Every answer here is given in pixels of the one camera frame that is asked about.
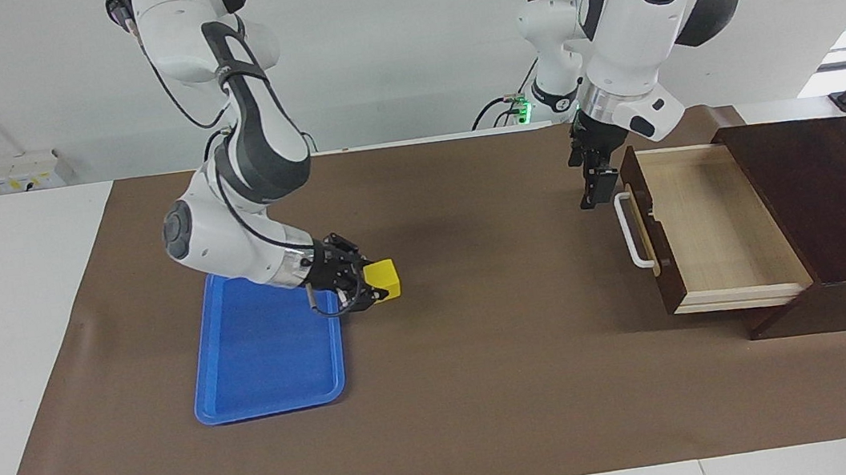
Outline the blue plastic tray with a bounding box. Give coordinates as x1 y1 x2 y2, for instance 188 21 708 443
178 258 353 428

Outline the wooden drawer with dark front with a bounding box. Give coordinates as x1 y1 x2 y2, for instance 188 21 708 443
607 126 817 324

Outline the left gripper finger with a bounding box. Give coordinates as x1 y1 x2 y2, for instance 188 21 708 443
594 163 622 200
574 165 603 211

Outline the brown paper table mat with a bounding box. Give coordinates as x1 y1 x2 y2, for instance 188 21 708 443
0 87 846 475

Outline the white wall socket box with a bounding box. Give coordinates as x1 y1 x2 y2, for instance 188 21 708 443
0 147 68 195

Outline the white drawer handle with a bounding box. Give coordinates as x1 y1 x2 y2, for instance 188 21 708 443
613 190 660 273

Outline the black right base cable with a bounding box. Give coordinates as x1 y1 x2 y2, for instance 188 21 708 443
199 127 233 167

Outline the yellow cube block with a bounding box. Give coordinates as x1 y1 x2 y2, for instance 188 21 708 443
361 257 404 304

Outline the black base cable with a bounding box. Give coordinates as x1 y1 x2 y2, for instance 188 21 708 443
199 127 233 167
463 54 546 132

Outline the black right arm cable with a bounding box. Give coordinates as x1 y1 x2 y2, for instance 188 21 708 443
107 0 234 142

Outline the black left base cable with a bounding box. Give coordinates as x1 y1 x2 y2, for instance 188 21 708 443
463 54 546 132

